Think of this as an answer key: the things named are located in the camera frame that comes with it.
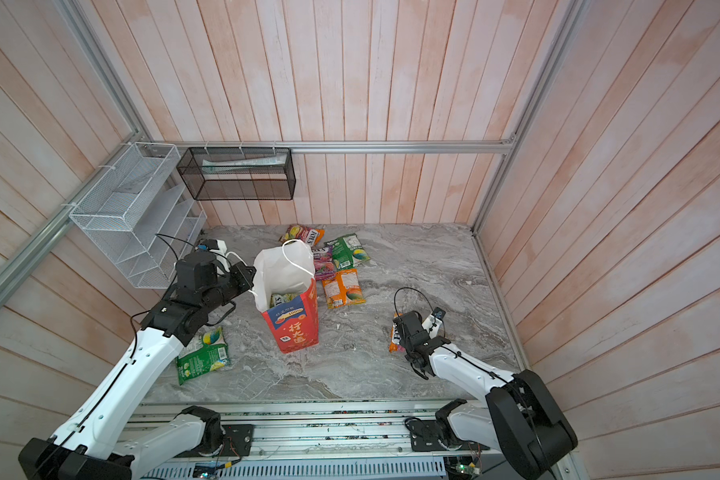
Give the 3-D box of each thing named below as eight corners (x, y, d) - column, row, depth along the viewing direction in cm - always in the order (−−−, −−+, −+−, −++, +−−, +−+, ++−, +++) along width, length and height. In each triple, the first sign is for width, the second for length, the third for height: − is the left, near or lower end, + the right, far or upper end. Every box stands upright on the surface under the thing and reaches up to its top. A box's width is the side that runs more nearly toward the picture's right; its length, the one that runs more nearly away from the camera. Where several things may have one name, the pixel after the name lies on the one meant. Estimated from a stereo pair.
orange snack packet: (326, 309, 100) (326, 304, 97) (321, 279, 108) (320, 274, 105) (364, 302, 102) (364, 297, 99) (356, 273, 110) (356, 268, 107)
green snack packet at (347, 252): (338, 273, 110) (337, 268, 107) (324, 246, 118) (324, 242, 116) (370, 262, 113) (370, 257, 111) (354, 237, 121) (354, 232, 119)
